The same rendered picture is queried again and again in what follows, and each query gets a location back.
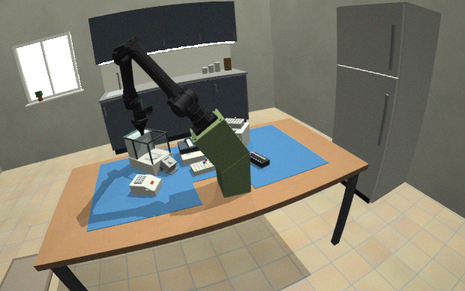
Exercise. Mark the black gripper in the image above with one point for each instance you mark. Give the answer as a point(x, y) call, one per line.
point(141, 122)

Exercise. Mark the white block with rows of round holes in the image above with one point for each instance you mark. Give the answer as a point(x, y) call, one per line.
point(148, 185)

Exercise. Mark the blue bench mat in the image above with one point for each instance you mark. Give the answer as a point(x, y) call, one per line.
point(114, 204)

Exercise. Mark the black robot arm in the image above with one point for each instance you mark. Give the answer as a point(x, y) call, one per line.
point(185, 105)

